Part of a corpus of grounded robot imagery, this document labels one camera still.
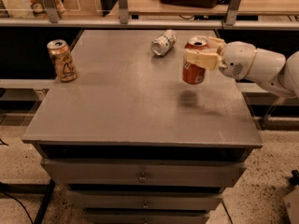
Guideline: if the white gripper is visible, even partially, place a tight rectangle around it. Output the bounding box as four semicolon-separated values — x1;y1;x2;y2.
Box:
186;36;256;80

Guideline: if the red coke can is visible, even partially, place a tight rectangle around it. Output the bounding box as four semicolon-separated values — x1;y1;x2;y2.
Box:
182;35;208;85

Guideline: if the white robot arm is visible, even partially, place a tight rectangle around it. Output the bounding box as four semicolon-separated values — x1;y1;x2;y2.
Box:
184;35;299;99

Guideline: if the white green soda can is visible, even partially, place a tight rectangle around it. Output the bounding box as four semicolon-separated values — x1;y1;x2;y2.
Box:
150;29;177;56

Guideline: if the gold brown soda can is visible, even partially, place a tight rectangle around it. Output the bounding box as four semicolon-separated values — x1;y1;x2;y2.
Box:
47;39;77;82

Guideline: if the grey drawer cabinet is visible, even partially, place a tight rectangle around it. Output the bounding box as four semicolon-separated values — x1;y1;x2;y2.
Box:
22;30;262;224

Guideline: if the top drawer knob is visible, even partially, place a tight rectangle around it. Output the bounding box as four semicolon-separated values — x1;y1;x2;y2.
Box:
138;173;148;183

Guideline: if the grey metal railing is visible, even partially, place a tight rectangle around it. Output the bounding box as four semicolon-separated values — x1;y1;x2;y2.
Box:
0;0;299;31

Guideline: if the grey box on floor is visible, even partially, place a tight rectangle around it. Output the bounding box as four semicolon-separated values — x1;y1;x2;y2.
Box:
282;170;299;224

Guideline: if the black floor cable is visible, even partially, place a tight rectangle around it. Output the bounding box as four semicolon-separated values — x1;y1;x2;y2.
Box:
0;189;35;224

